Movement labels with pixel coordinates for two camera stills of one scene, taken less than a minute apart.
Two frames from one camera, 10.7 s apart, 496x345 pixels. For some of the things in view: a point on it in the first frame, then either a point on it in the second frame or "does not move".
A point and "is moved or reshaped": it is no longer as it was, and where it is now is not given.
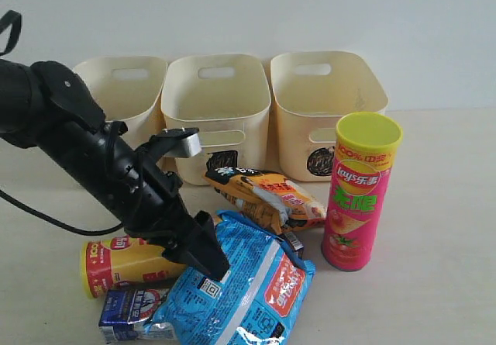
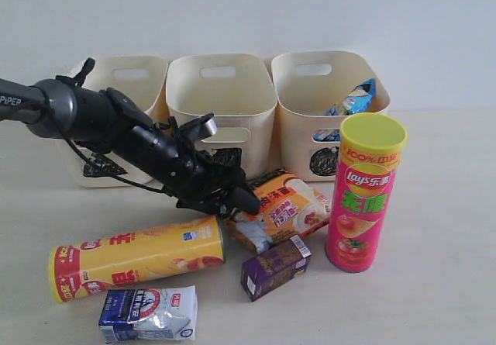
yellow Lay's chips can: x=108 y=263 is moved or reshaped
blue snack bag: x=254 y=302 → x=359 y=101
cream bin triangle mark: x=128 y=89 does not move
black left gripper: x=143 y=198 → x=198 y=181
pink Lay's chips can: x=366 y=148 is moved or reshaped
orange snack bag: x=270 y=201 is moved or reshaped
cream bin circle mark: x=310 y=91 does not move
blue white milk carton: x=125 y=312 does not move
